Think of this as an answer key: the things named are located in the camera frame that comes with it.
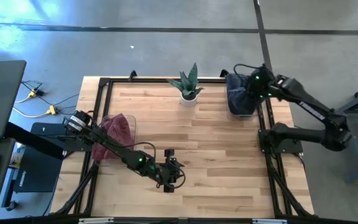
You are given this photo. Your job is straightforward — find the black Husky case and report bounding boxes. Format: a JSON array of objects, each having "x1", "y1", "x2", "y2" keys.
[{"x1": 13, "y1": 123, "x2": 64, "y2": 194}]

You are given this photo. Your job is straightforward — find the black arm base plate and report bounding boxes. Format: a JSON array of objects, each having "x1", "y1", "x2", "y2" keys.
[
  {"x1": 258, "y1": 128, "x2": 304, "y2": 155},
  {"x1": 54, "y1": 136, "x2": 96, "y2": 153}
]

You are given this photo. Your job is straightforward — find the white plant pot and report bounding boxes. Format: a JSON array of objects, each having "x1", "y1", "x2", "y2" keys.
[{"x1": 180, "y1": 91, "x2": 198, "y2": 108}]

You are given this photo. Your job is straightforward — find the yellow plug with cable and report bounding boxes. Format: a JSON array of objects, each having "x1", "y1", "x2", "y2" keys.
[
  {"x1": 14, "y1": 88, "x2": 45, "y2": 104},
  {"x1": 12, "y1": 105, "x2": 58, "y2": 119}
]

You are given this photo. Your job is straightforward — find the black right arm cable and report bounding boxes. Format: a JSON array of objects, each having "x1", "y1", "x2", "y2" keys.
[{"x1": 233, "y1": 63, "x2": 258, "y2": 78}]

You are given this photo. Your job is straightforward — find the black slanted beam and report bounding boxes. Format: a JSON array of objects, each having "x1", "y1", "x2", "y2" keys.
[{"x1": 4, "y1": 122, "x2": 67, "y2": 160}]

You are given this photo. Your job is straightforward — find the black aluminium table frame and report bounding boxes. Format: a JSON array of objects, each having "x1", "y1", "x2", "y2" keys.
[{"x1": 53, "y1": 76, "x2": 315, "y2": 218}]

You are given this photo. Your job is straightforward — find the silver edge bracket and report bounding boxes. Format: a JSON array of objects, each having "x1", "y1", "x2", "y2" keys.
[
  {"x1": 252, "y1": 218, "x2": 288, "y2": 224},
  {"x1": 78, "y1": 217, "x2": 114, "y2": 223}
]

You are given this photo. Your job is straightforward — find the clear plastic bin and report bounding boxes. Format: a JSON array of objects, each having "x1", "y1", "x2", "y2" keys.
[
  {"x1": 93, "y1": 112, "x2": 138, "y2": 164},
  {"x1": 224, "y1": 73, "x2": 263, "y2": 119}
]

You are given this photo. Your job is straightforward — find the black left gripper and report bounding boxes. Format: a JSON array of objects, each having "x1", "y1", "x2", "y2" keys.
[{"x1": 158, "y1": 148, "x2": 185, "y2": 194}]

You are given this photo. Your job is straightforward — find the green snake plant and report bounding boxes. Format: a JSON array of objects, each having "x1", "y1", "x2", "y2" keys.
[{"x1": 166, "y1": 62, "x2": 205, "y2": 101}]

